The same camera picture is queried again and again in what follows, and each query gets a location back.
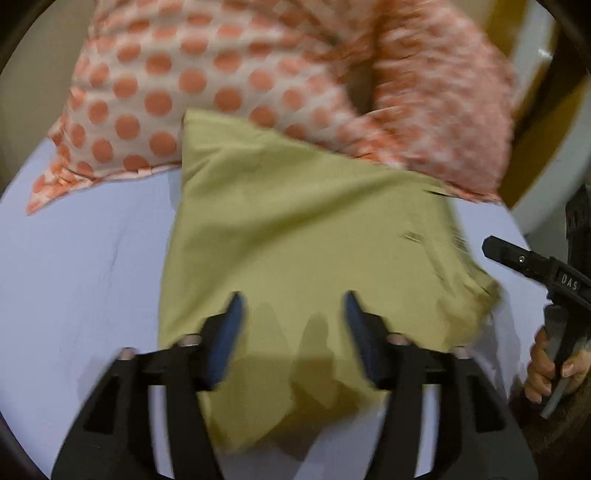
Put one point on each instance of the orange patterned pillow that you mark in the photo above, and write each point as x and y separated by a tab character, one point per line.
438	101

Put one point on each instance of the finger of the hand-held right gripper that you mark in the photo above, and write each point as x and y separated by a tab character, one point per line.
517	261

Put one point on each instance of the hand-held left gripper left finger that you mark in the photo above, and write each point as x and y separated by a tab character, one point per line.
229	327

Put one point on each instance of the olive green pants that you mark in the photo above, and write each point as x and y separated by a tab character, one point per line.
300	230

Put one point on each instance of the person's right hand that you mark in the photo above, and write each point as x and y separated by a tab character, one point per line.
542	364

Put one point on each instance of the orange polka dot pillow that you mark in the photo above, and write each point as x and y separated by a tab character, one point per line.
152	92

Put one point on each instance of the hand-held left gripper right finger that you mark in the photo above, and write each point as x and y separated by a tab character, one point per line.
359	328

